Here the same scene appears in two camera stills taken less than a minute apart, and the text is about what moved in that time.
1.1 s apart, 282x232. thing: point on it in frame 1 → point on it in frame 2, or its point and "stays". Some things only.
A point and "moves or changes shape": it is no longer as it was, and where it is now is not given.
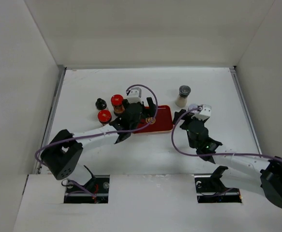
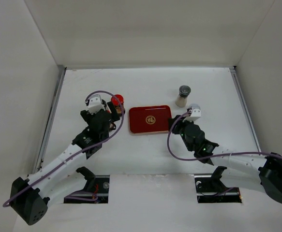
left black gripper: [151, 106] → [87, 116]
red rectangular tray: [164, 121] stays
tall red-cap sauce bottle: [117, 101] stays
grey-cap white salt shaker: [182, 100] stays
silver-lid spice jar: [193, 108] stays
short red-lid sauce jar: [104, 117] moves or changes shape
